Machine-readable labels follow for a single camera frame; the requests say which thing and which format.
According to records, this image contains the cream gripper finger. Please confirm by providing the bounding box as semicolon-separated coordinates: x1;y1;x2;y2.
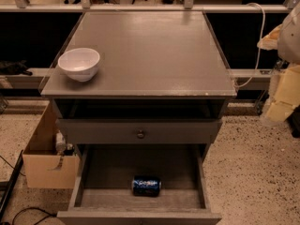
257;24;282;51
261;64;300;125

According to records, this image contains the blue pepsi can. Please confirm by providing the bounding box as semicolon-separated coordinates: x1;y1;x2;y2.
131;176;161;197

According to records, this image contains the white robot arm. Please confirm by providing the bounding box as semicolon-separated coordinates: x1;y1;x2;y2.
257;3;300;125

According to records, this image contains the grey wooden drawer cabinet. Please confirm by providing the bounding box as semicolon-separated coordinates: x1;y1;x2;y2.
40;10;237;161

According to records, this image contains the closed grey top drawer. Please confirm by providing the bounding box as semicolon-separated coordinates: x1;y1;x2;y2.
56;119;222;144

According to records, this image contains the round metal drawer knob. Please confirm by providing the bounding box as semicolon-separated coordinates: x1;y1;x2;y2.
137;130;145;139

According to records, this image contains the open grey middle drawer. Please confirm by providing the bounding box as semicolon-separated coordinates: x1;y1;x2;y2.
58;144;221;225

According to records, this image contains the white ceramic bowl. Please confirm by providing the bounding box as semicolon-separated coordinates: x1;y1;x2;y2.
58;48;100;82

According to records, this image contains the plastic bottle in box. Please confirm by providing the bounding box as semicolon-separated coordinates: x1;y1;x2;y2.
55;132;67;152

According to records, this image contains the cardboard box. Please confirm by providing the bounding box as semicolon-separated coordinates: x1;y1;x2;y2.
22;105;80;189

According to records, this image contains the black flat bar on floor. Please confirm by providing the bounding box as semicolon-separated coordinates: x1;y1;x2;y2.
0;152;23;220

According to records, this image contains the white cable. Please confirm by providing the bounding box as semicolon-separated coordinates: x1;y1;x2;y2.
233;2;266;90

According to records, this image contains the black object on rail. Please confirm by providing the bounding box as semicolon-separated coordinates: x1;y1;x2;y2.
0;60;33;76

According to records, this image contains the black floor cable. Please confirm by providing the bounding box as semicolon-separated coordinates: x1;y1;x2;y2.
10;206;57;225

